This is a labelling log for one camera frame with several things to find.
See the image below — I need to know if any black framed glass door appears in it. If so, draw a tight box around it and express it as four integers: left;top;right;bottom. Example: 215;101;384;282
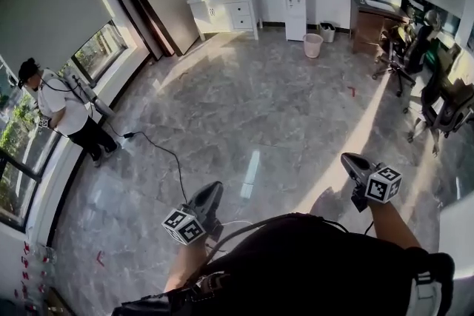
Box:
0;55;62;232

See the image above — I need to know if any white cabinet drawer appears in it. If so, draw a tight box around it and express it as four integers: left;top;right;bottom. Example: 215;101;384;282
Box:
229;0;253;16
231;14;255;30

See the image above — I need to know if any beige black-framed panel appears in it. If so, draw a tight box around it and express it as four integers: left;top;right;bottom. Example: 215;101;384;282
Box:
124;0;201;56

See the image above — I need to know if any dark brown board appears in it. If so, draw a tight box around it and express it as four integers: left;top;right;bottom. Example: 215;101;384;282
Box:
104;0;175;62

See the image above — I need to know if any white trash bin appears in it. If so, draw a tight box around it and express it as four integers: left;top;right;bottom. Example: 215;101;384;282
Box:
318;21;337;44

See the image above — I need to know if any black power adapter cable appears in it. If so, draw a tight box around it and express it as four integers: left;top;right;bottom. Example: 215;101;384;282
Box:
104;121;188;205

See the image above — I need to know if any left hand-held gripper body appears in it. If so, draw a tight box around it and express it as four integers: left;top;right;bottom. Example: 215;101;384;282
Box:
161;204;223;246

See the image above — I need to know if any clear plastic bottle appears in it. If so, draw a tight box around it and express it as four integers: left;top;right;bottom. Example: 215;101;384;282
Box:
31;243;59;264

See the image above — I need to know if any brown vanity cabinet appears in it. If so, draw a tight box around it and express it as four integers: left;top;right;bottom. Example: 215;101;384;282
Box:
350;0;410;56

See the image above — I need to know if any white shoulder strap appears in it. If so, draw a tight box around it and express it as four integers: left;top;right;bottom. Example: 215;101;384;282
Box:
410;269;444;316

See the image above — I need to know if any person's right forearm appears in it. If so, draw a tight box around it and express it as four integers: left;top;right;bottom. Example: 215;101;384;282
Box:
370;201;423;252

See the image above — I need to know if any white sink basin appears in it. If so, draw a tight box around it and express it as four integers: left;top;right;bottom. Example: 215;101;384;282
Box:
364;0;395;11

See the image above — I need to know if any pink waste bin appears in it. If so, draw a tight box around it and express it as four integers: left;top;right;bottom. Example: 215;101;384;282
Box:
302;33;324;59

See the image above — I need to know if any white water dispenser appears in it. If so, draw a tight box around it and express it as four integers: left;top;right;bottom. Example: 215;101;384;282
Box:
283;0;308;42

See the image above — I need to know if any black office chair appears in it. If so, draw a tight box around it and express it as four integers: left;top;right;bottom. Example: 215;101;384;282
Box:
403;47;474;145

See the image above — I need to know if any white cabinet door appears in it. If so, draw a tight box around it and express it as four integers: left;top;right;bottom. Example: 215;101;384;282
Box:
193;6;213;33
211;3;233;33

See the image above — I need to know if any person's black shirt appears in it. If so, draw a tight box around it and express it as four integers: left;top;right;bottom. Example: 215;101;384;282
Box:
110;212;456;316

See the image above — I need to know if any black framed window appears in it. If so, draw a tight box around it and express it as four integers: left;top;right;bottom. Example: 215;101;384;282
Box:
70;20;130;86
401;0;464;38

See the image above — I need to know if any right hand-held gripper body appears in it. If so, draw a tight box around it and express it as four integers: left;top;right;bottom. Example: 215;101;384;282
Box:
350;163;404;212

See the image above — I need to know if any black waist pack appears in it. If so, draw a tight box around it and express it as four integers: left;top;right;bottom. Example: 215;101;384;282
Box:
110;269;233;316

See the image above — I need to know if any person's left forearm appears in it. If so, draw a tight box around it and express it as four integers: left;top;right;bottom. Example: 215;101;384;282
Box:
162;242;208;295

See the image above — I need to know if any yellow and black jacket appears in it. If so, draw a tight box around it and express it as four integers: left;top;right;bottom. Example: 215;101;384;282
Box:
388;24;419;53

